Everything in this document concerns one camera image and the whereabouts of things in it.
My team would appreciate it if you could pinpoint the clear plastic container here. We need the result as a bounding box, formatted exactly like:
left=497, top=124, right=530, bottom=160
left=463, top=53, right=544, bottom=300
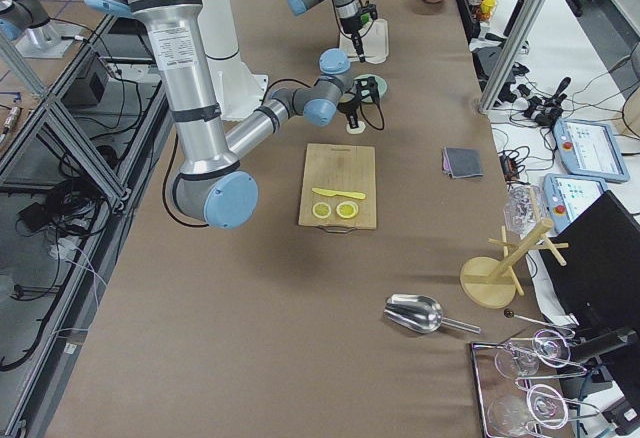
left=503, top=185, right=549, bottom=235

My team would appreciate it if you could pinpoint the wine glass rack tray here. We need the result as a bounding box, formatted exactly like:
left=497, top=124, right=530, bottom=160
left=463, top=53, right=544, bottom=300
left=469, top=328, right=601, bottom=437

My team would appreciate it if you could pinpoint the aluminium frame post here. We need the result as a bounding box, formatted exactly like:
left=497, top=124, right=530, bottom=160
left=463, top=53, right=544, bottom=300
left=478, top=0, right=546, bottom=115

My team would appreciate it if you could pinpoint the black monitor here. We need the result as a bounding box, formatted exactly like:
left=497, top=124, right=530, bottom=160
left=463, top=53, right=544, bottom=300
left=540, top=191, right=639, bottom=330

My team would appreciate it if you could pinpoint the wooden cutting board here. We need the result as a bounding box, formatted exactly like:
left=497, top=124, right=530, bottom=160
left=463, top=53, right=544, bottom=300
left=298, top=143, right=377, bottom=230

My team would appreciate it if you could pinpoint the lemon slice lower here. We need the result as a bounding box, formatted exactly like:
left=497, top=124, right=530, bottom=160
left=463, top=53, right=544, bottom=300
left=335, top=200, right=359, bottom=220

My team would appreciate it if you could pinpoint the yellow plastic knife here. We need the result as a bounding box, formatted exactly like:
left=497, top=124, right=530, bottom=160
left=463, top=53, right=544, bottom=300
left=311, top=187, right=366, bottom=200

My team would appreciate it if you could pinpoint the teach pendant near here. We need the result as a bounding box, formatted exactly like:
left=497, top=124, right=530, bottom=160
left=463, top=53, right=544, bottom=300
left=543, top=173, right=608, bottom=233

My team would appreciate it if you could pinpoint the metal board handle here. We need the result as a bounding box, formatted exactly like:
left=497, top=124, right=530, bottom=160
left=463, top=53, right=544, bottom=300
left=318, top=226, right=357, bottom=234

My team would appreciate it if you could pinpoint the cream rabbit tray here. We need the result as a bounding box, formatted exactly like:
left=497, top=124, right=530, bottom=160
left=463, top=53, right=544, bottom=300
left=339, top=18, right=389, bottom=64

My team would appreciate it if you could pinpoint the wooden mug tree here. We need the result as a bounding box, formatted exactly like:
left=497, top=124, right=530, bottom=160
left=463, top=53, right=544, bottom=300
left=460, top=218, right=569, bottom=309

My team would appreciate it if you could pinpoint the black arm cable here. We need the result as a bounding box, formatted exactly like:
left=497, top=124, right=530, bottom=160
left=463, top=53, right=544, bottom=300
left=357, top=92, right=387, bottom=132

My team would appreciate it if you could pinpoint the lemon slice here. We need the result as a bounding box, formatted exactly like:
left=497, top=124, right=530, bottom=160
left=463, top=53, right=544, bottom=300
left=335, top=200, right=359, bottom=220
left=312, top=202, right=332, bottom=220

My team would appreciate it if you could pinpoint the lemon slice upper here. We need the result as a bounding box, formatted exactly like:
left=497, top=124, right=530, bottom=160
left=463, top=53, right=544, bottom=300
left=312, top=202, right=332, bottom=220

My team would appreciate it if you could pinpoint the metal scoop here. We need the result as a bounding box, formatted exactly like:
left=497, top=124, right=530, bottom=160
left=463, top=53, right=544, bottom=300
left=384, top=294, right=482, bottom=334

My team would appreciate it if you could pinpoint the mint green bowl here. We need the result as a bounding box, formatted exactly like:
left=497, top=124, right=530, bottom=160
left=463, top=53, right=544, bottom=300
left=354, top=74, right=388, bottom=98

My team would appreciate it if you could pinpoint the teach pendant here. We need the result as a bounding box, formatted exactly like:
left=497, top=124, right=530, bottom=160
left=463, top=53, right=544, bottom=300
left=543, top=173, right=608, bottom=233
left=552, top=118, right=630, bottom=183

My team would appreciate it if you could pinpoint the grey folded cloth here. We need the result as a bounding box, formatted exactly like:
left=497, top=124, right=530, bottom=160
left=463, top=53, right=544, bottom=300
left=442, top=147, right=483, bottom=178

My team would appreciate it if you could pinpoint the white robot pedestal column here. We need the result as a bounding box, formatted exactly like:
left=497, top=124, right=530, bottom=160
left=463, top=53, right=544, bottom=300
left=198, top=0, right=269, bottom=121

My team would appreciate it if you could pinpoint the teach pendant far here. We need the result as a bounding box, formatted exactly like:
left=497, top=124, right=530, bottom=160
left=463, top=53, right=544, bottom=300
left=552, top=118, right=630, bottom=183

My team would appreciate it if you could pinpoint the white steamed bun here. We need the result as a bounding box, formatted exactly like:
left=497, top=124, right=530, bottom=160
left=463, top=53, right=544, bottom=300
left=346, top=122, right=366, bottom=134

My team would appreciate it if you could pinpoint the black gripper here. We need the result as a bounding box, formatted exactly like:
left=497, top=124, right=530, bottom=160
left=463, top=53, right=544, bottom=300
left=337, top=76, right=380, bottom=127
left=340, top=1, right=378, bottom=57

